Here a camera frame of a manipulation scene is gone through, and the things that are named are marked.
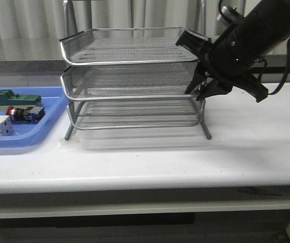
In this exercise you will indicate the green electrical module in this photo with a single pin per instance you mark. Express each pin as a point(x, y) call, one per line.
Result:
point(9, 98)

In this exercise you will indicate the grey stone counter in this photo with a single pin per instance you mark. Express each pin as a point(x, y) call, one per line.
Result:
point(20, 65)

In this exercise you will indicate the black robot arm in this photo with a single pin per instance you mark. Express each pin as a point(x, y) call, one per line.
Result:
point(259, 32)

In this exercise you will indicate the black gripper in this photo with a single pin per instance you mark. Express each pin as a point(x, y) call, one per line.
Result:
point(217, 72)

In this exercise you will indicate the red emergency push button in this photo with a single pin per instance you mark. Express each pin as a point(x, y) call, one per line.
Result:
point(30, 115)

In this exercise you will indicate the blue plastic tray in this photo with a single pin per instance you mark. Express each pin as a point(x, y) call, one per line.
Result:
point(24, 134)

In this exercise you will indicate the grey curtain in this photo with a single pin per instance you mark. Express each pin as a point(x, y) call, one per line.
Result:
point(30, 30)

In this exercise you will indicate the grey metal rack frame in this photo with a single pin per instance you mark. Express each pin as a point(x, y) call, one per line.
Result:
point(203, 119)

